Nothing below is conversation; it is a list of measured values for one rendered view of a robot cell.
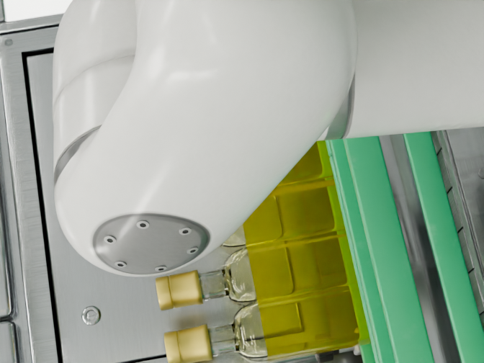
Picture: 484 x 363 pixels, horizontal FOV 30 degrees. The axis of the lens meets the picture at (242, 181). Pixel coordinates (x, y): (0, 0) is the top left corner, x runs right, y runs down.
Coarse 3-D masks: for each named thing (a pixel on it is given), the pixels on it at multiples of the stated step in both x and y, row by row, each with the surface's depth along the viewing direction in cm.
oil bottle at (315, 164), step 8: (320, 144) 94; (312, 152) 94; (320, 152) 94; (304, 160) 93; (312, 160) 93; (320, 160) 93; (328, 160) 93; (296, 168) 93; (304, 168) 93; (312, 168) 93; (320, 168) 93; (328, 168) 93; (288, 176) 93; (296, 176) 93; (304, 176) 93; (312, 176) 94; (320, 176) 94; (328, 176) 94; (280, 184) 94
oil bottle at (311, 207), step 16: (272, 192) 93; (288, 192) 93; (304, 192) 93; (320, 192) 93; (336, 192) 93; (272, 208) 92; (288, 208) 92; (304, 208) 92; (320, 208) 92; (336, 208) 92; (256, 224) 92; (272, 224) 92; (288, 224) 92; (304, 224) 92; (320, 224) 92; (336, 224) 92; (240, 240) 91; (256, 240) 91; (272, 240) 92
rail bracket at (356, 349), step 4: (348, 348) 95; (352, 348) 95; (356, 348) 95; (324, 352) 94; (328, 352) 94; (332, 352) 94; (336, 352) 95; (340, 352) 96; (356, 352) 95; (360, 352) 95; (316, 356) 95; (320, 356) 94; (324, 356) 95; (328, 356) 95; (332, 356) 95; (320, 360) 95; (324, 360) 95; (328, 360) 95; (332, 360) 95
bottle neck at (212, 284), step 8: (200, 272) 92; (208, 272) 92; (216, 272) 92; (200, 280) 91; (208, 280) 91; (216, 280) 91; (200, 288) 91; (208, 288) 91; (216, 288) 91; (224, 288) 91; (208, 296) 92; (216, 296) 92; (224, 296) 92
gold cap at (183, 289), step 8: (192, 272) 92; (160, 280) 91; (168, 280) 91; (176, 280) 91; (184, 280) 91; (192, 280) 91; (160, 288) 91; (168, 288) 91; (176, 288) 91; (184, 288) 91; (192, 288) 91; (160, 296) 91; (168, 296) 91; (176, 296) 91; (184, 296) 91; (192, 296) 91; (200, 296) 91; (160, 304) 91; (168, 304) 91; (176, 304) 91; (184, 304) 91; (192, 304) 92; (200, 304) 92
